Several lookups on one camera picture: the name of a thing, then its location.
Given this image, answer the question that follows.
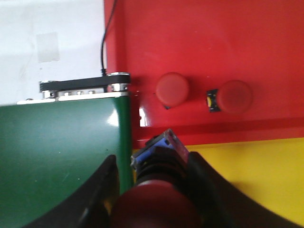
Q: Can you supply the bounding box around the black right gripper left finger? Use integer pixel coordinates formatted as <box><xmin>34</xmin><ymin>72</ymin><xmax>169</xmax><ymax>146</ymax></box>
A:
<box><xmin>24</xmin><ymin>155</ymin><xmax>120</xmax><ymax>228</ymax></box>

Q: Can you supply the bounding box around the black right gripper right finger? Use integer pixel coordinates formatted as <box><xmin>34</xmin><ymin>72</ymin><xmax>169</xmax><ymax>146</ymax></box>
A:
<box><xmin>187</xmin><ymin>152</ymin><xmax>299</xmax><ymax>228</ymax></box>

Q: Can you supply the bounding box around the red mushroom push button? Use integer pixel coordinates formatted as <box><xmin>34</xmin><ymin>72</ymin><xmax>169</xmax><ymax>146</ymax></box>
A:
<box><xmin>155</xmin><ymin>72</ymin><xmax>190</xmax><ymax>109</ymax></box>
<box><xmin>110</xmin><ymin>129</ymin><xmax>202</xmax><ymax>228</ymax></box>
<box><xmin>206</xmin><ymin>80</ymin><xmax>253</xmax><ymax>114</ymax></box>

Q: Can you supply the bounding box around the yellow bin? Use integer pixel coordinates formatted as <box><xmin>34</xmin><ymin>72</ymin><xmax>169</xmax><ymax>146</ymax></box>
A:
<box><xmin>187</xmin><ymin>138</ymin><xmax>304</xmax><ymax>225</ymax></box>

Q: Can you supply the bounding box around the green conveyor belt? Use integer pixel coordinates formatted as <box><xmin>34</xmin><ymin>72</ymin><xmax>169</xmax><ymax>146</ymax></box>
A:
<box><xmin>0</xmin><ymin>96</ymin><xmax>133</xmax><ymax>228</ymax></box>

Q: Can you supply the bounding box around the red bin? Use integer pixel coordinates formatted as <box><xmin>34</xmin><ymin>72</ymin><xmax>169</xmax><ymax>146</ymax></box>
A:
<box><xmin>106</xmin><ymin>0</ymin><xmax>304</xmax><ymax>148</ymax></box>

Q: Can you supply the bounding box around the aluminium conveyor frame rail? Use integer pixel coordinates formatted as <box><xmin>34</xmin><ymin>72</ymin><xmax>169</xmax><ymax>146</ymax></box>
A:
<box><xmin>17</xmin><ymin>83</ymin><xmax>129</xmax><ymax>105</ymax></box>

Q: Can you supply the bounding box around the black cable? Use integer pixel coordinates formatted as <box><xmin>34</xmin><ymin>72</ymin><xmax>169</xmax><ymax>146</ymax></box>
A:
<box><xmin>100</xmin><ymin>0</ymin><xmax>118</xmax><ymax>76</ymax></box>

